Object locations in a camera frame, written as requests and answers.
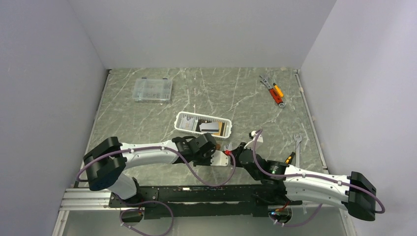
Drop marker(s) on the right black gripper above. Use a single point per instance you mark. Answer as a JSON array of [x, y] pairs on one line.
[[234, 155]]

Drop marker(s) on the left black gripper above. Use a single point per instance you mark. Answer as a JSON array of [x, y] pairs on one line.
[[208, 162]]

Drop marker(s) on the silver vip card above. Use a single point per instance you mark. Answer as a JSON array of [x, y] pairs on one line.
[[228, 147], [187, 123]]

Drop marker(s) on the white plastic basket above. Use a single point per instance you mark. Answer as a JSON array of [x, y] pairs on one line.
[[194, 123]]

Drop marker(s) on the gold credit card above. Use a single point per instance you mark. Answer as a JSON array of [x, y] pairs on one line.
[[222, 130]]

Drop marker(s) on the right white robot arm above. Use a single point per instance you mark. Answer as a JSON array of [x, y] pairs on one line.
[[284, 182]]

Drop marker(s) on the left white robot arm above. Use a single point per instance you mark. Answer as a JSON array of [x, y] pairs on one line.
[[104, 165]]

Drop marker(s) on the silver VIP card in basket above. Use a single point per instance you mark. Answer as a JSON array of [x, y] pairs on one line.
[[187, 123]]

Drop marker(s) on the yellow black screwdriver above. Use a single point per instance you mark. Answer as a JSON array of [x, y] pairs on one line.
[[290, 158]]

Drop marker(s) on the silver open-end wrench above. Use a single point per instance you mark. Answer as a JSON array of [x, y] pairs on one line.
[[297, 138]]

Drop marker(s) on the red adjustable wrench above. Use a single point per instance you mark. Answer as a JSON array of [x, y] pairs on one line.
[[278, 100]]

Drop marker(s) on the clear plastic organizer box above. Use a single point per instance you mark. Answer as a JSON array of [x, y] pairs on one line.
[[152, 90]]

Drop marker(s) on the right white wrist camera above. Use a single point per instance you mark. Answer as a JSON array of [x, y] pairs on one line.
[[255, 140]]

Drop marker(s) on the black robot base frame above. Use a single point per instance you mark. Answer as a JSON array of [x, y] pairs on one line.
[[199, 200]]

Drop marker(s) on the yellow handled screwdriver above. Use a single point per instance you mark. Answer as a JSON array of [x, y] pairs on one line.
[[278, 90]]

